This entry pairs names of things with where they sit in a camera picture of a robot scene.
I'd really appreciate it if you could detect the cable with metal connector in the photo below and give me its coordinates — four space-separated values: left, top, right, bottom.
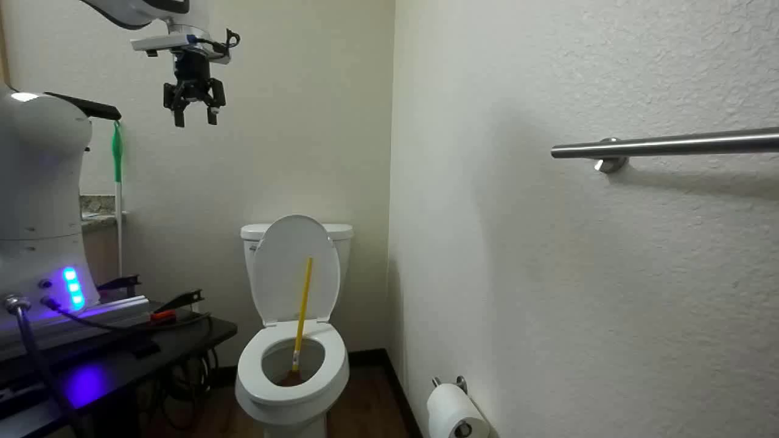
3 295 80 427

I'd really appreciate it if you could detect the granite countertop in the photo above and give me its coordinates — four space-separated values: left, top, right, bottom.
78 192 126 236

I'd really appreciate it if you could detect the yellow toilet brush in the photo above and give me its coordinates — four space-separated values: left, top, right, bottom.
269 256 317 390

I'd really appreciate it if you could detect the cable bundle under table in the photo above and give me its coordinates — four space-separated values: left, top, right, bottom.
134 354 223 419

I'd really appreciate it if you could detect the white toilet lid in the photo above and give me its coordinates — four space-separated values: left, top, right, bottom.
249 213 344 328

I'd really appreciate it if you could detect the green handled white pole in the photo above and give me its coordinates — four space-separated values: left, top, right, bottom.
110 120 128 279

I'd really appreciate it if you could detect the black orange bar clamp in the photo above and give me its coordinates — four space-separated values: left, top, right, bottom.
149 288 206 328
94 273 143 298

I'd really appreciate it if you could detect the white toilet bowl and tank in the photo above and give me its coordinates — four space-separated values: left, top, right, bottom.
233 221 356 438

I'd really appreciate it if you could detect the black flat bar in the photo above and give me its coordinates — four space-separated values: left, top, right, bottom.
47 87 125 125

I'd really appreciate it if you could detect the aluminium mounting rail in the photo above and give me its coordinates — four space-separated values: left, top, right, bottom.
0 293 153 345

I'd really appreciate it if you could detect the white round plate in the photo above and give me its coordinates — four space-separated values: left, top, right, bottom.
233 320 353 410

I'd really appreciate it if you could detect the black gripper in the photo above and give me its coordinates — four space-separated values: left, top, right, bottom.
161 47 229 130

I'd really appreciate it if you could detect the black cable purple connector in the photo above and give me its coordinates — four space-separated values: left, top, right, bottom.
39 295 165 339

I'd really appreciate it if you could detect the white toilet paper roll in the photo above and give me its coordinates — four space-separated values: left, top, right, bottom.
424 383 491 438

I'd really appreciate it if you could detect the steel wall grab bar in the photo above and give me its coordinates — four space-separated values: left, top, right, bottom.
551 126 779 175

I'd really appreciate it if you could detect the black robot table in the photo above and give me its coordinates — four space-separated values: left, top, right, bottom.
0 309 241 438

